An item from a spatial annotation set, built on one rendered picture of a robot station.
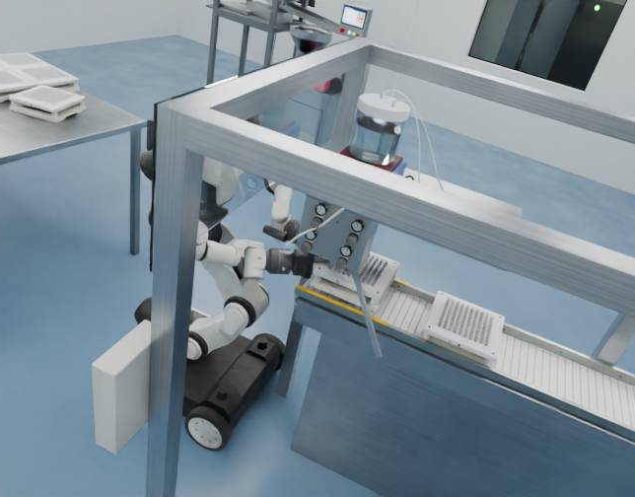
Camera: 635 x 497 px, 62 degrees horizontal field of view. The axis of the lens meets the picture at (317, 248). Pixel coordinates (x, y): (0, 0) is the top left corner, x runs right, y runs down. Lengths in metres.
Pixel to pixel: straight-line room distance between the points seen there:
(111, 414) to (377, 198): 0.76
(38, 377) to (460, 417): 1.81
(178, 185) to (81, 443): 1.65
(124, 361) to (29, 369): 1.58
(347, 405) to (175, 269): 1.22
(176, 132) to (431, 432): 1.51
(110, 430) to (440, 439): 1.22
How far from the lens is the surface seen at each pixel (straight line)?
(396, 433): 2.13
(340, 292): 1.78
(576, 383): 1.98
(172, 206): 0.98
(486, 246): 0.78
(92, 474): 2.35
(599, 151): 6.76
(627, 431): 1.88
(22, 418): 2.56
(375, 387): 2.00
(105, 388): 1.21
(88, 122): 2.92
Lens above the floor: 1.95
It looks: 32 degrees down
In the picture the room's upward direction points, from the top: 13 degrees clockwise
